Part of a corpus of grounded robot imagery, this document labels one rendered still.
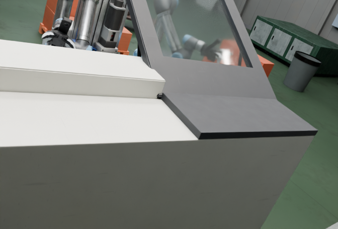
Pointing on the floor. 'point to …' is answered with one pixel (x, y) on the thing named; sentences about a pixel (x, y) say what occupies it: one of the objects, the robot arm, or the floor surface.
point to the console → (75, 72)
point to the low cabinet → (293, 44)
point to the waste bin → (301, 71)
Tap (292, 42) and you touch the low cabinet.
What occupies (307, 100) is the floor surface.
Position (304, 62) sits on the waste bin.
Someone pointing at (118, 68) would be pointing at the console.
